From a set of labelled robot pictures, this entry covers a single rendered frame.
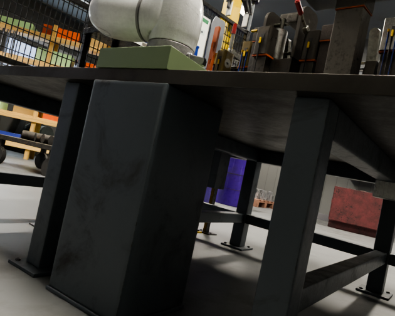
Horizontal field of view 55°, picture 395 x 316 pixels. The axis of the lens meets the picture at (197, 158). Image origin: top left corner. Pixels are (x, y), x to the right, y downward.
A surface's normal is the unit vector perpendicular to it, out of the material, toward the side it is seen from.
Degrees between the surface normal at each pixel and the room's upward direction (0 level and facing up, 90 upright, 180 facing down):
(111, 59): 90
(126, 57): 90
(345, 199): 90
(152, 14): 94
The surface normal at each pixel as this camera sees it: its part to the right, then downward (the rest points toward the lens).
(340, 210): -0.35, -0.10
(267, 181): -0.56, -0.14
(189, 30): 0.61, 0.13
